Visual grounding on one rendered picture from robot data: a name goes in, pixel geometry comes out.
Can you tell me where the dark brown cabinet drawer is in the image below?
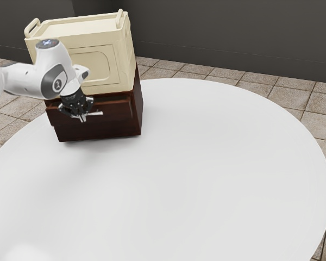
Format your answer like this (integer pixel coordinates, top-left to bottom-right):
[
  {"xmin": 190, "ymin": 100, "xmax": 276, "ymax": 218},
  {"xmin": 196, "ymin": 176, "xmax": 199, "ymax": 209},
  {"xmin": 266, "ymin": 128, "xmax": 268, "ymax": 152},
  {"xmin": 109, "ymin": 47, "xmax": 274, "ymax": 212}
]
[{"xmin": 45, "ymin": 94, "xmax": 134, "ymax": 128}]

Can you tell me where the cream box with lid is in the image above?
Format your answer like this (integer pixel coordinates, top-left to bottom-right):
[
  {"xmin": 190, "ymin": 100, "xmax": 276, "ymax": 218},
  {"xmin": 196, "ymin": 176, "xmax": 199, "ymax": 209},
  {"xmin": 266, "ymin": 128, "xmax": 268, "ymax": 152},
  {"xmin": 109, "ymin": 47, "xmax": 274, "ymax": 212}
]
[{"xmin": 23, "ymin": 8, "xmax": 137, "ymax": 96}]

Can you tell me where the dark brown wooden cabinet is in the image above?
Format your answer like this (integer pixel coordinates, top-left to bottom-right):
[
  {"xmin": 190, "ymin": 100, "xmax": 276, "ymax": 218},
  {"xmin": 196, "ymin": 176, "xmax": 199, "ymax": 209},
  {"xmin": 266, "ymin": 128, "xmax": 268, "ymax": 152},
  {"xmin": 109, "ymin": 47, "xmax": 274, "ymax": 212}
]
[{"xmin": 44, "ymin": 64, "xmax": 145, "ymax": 142}]

